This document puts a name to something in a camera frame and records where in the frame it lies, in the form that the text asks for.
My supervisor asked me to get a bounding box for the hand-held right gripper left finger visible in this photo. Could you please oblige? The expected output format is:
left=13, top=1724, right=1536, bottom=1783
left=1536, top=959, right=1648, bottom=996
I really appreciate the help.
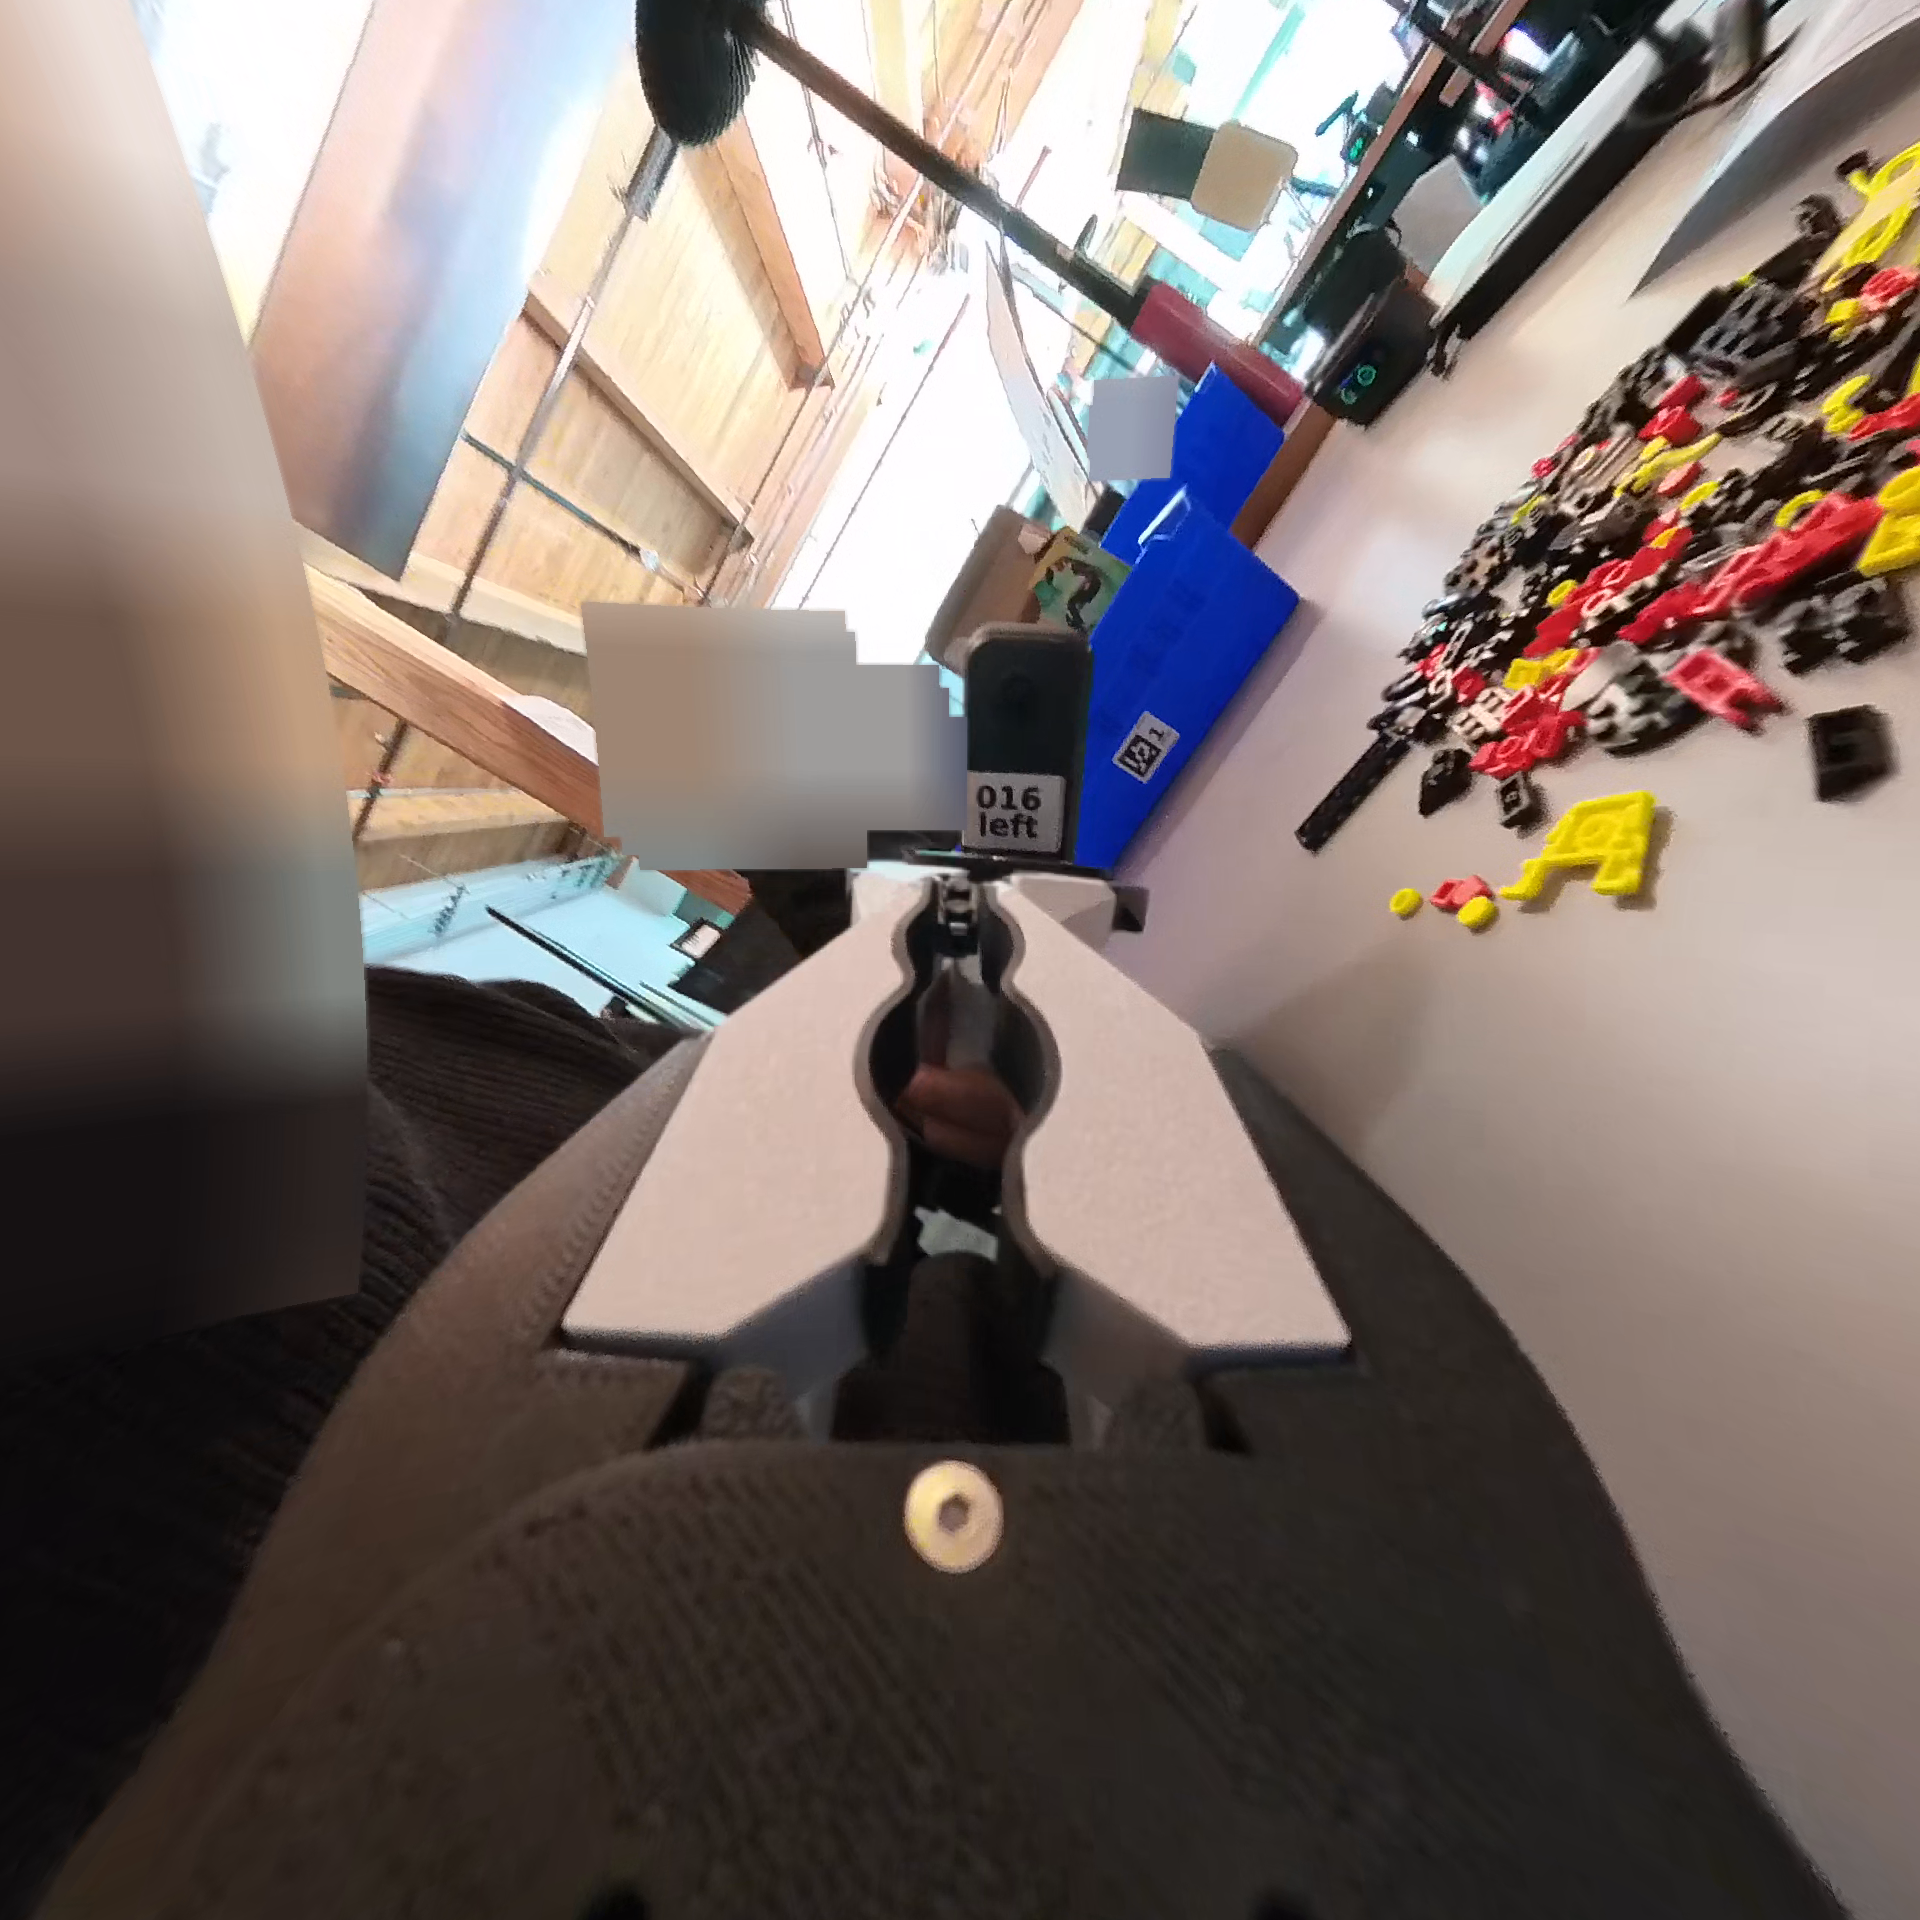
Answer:
left=564, top=891, right=946, bottom=1433

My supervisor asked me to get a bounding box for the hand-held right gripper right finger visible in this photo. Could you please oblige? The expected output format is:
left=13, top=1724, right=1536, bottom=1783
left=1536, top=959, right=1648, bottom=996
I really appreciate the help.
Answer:
left=983, top=900, right=1352, bottom=1446

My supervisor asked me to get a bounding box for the long black holed lego plate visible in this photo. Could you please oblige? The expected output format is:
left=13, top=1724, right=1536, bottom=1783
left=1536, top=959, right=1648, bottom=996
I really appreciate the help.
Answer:
left=1299, top=731, right=1423, bottom=858

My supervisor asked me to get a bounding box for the pile of lego pieces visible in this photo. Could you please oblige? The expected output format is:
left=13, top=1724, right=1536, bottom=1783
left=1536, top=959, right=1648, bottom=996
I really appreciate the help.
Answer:
left=1373, top=141, right=1920, bottom=843

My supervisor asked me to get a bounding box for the yellow wedge lego plate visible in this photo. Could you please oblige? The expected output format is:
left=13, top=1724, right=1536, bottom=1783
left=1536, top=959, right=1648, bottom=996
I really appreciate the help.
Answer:
left=1502, top=789, right=1664, bottom=903

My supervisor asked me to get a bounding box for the black sloped lego brick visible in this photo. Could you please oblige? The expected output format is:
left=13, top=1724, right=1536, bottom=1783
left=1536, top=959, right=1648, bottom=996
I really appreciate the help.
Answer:
left=1805, top=705, right=1896, bottom=802

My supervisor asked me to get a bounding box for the cardboard box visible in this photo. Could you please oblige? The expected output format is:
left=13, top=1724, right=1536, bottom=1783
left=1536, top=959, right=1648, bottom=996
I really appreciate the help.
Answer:
left=927, top=508, right=1135, bottom=679

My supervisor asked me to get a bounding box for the blue bin with tag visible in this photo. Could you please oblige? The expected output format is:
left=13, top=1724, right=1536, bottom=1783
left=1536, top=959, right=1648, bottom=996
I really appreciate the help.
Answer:
left=1075, top=487, right=1300, bottom=872

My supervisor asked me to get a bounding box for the plain blue bin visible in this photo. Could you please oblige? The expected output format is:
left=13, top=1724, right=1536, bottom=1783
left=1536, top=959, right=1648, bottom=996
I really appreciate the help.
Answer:
left=1102, top=361, right=1291, bottom=532

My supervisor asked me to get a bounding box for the dark red bottle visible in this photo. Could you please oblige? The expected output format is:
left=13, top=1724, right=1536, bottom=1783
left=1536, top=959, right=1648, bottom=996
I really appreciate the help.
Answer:
left=1127, top=282, right=1312, bottom=427

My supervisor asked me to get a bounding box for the black power station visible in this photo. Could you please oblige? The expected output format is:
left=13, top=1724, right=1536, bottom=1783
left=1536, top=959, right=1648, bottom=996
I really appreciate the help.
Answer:
left=1303, top=222, right=1428, bottom=432

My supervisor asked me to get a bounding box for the instruction booklet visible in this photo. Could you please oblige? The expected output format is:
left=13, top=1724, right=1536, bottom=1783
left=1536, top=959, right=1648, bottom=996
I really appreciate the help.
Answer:
left=1636, top=0, right=1920, bottom=295

